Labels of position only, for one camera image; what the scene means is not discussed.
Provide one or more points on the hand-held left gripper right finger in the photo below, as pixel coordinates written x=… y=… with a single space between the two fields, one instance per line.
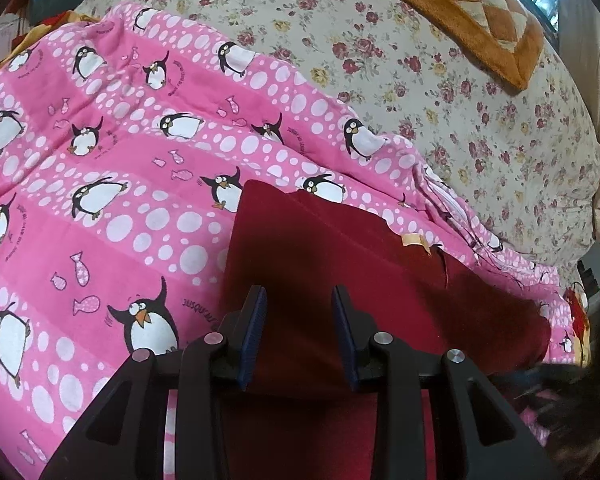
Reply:
x=347 y=340

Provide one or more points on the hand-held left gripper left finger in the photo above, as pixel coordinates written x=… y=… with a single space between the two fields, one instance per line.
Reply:
x=252 y=335

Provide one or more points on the dark red garment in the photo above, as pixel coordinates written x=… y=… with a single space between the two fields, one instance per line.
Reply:
x=330 y=250

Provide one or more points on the dark blurred object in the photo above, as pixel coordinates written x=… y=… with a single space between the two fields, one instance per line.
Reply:
x=570 y=400

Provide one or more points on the red yellow printed cloth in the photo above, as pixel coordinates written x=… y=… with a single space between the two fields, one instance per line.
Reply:
x=577 y=320

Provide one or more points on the floral bedsheet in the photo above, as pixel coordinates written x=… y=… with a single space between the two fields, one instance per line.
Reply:
x=430 y=85

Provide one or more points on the pink penguin print blanket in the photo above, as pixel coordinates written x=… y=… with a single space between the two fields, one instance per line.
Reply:
x=40 y=90

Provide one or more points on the orange checkered plush blanket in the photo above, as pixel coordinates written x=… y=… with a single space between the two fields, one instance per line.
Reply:
x=480 y=35

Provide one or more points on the white box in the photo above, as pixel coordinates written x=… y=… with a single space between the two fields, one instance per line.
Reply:
x=0 y=40

